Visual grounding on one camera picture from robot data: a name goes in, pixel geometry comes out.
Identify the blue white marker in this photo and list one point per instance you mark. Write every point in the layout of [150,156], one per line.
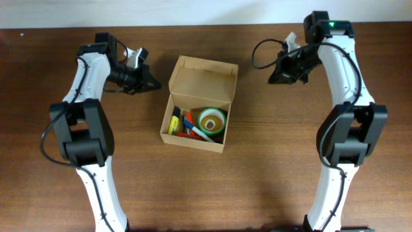
[197,131]

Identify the yellow tape roll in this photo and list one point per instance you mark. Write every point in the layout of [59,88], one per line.
[212,123]

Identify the orange utility knife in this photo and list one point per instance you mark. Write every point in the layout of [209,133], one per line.
[189,136]

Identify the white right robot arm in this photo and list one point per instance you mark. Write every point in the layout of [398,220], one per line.
[351,130]

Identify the brown cardboard box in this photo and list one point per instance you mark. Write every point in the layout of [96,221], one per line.
[195,85]

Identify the yellow highlighter pen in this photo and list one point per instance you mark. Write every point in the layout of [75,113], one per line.
[173,126]

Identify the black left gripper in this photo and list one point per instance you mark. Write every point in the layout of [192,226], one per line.
[141,82]

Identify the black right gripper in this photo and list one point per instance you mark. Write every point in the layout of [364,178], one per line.
[282,73]

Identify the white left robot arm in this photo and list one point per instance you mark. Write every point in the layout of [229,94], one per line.
[84,136]

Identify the green tape roll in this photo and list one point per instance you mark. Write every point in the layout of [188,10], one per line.
[213,111]

